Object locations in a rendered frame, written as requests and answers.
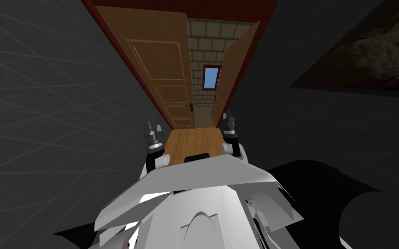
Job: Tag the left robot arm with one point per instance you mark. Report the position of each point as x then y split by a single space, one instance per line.
155 155

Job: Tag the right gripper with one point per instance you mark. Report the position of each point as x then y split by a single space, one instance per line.
228 125

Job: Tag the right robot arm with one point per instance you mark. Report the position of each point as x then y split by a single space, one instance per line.
234 148

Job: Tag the dark framed wall picture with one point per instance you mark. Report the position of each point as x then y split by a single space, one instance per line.
369 55

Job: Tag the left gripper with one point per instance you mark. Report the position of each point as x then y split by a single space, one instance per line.
152 136

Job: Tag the plain brown door leaf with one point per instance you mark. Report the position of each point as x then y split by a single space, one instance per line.
232 76

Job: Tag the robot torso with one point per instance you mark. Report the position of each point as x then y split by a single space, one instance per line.
199 204

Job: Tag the red framed window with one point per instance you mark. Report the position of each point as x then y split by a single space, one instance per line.
211 77

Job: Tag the brown wooden door leaf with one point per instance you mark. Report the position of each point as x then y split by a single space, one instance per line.
158 62

